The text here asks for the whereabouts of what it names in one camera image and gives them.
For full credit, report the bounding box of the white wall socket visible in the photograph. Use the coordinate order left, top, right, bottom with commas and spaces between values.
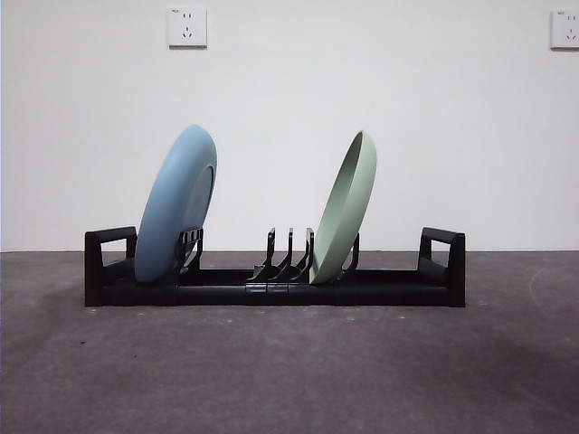
168, 6, 209, 50
549, 9, 579, 51

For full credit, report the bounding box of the pale green plate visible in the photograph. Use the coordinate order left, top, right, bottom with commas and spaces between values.
308, 130, 379, 287

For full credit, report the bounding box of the light blue plate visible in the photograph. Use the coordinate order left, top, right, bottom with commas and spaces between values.
134, 124, 221, 285

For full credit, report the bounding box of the black plate rack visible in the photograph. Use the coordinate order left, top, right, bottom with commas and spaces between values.
84, 225, 467, 308

